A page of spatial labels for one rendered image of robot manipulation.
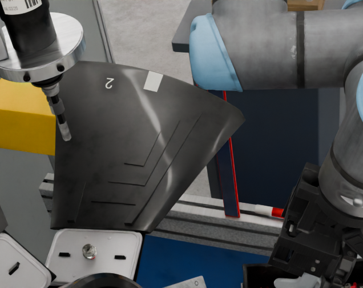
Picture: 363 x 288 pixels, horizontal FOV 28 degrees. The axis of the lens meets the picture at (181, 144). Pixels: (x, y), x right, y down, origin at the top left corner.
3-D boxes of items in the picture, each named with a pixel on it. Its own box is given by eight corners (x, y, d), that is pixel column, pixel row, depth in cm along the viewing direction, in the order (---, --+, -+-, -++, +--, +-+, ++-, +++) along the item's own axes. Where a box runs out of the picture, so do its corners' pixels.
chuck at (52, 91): (44, 100, 54) (36, 75, 52) (41, 90, 55) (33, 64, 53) (62, 95, 54) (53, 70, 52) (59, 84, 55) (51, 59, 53)
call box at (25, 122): (-2, 155, 116) (-23, 105, 109) (26, 114, 123) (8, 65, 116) (87, 167, 111) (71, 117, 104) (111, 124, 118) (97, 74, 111)
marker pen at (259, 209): (254, 208, 113) (343, 225, 108) (257, 202, 114) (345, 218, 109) (254, 215, 114) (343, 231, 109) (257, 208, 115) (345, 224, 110)
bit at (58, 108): (75, 134, 58) (59, 84, 54) (70, 143, 57) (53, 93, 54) (64, 132, 58) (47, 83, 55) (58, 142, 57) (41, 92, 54)
